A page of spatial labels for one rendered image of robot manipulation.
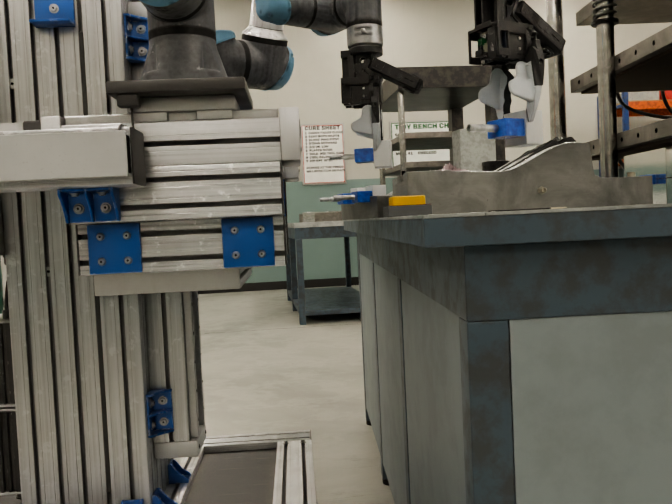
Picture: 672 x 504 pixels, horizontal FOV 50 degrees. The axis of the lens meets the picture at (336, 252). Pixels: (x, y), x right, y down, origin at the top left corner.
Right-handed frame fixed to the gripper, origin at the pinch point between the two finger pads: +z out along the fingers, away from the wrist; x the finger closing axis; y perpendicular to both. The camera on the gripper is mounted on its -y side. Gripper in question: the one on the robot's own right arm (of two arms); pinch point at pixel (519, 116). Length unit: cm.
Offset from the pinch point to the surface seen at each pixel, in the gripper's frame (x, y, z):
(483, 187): -25.5, -14.1, 9.9
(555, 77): -111, -126, -35
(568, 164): -17.4, -29.6, 6.0
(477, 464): 21, 28, 45
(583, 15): -100, -130, -56
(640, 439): 30, 11, 43
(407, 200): -19.8, 8.6, 12.2
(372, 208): -63, -11, 13
